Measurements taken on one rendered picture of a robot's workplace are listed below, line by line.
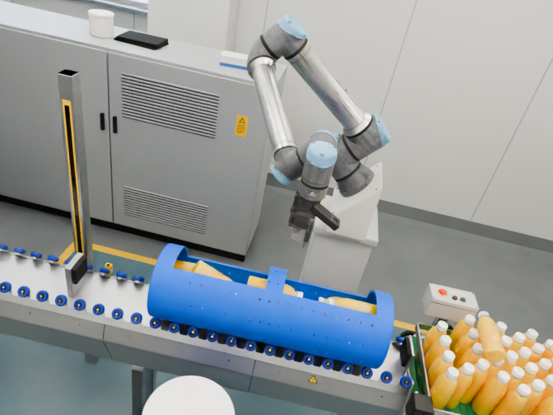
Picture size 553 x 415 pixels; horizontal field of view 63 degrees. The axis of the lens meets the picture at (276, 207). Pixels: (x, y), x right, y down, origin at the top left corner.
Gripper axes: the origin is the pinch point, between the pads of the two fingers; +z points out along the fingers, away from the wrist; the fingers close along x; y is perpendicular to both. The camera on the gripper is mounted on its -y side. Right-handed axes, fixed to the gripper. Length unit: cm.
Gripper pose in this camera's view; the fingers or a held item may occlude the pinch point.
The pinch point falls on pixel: (304, 244)
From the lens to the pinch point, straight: 154.6
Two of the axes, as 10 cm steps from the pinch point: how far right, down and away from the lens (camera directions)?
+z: -1.7, 8.2, 5.5
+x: -1.4, 5.3, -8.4
